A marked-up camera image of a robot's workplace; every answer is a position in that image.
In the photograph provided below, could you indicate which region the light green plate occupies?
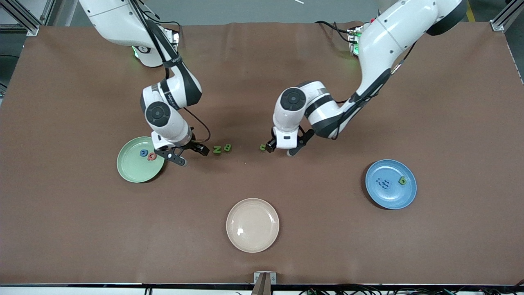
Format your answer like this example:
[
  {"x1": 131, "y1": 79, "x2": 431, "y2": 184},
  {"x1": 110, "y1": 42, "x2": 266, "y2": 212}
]
[{"x1": 117, "y1": 136, "x2": 165, "y2": 183}]

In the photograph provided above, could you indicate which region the tan pointed post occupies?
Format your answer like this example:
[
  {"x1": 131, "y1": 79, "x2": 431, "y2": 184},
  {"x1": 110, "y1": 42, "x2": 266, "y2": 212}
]
[{"x1": 251, "y1": 273, "x2": 272, "y2": 295}]

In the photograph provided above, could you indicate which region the brown table cover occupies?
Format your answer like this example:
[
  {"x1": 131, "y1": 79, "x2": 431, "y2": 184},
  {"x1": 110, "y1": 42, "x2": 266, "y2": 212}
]
[{"x1": 0, "y1": 21, "x2": 524, "y2": 286}]

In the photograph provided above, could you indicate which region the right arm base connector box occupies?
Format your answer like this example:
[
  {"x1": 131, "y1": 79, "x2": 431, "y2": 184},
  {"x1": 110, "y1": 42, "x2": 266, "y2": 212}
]
[{"x1": 163, "y1": 27, "x2": 181, "y2": 53}]

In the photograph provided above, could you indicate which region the aluminium frame profile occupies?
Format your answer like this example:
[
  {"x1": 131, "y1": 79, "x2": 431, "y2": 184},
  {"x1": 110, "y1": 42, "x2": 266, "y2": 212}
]
[
  {"x1": 0, "y1": 0, "x2": 56, "y2": 36},
  {"x1": 490, "y1": 0, "x2": 524, "y2": 32}
]

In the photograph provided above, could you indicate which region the black base power cable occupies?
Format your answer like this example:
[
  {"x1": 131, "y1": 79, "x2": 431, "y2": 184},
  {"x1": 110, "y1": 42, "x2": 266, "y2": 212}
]
[{"x1": 314, "y1": 20, "x2": 353, "y2": 43}]

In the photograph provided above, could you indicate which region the beige plate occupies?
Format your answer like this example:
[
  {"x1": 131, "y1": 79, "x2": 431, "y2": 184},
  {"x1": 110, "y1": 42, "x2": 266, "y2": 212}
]
[{"x1": 226, "y1": 198, "x2": 280, "y2": 253}]

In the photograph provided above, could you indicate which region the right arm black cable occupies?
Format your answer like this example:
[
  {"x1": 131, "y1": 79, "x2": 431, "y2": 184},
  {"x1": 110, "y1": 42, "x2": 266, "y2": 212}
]
[{"x1": 131, "y1": 0, "x2": 212, "y2": 144}]

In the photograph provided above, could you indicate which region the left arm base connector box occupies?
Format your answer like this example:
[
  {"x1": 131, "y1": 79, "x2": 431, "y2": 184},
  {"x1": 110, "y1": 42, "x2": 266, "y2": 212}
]
[{"x1": 348, "y1": 25, "x2": 366, "y2": 56}]

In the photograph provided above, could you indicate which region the blue plate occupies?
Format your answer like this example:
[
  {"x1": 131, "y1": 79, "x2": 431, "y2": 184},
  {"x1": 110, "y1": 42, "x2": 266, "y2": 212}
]
[{"x1": 365, "y1": 159, "x2": 417, "y2": 210}]

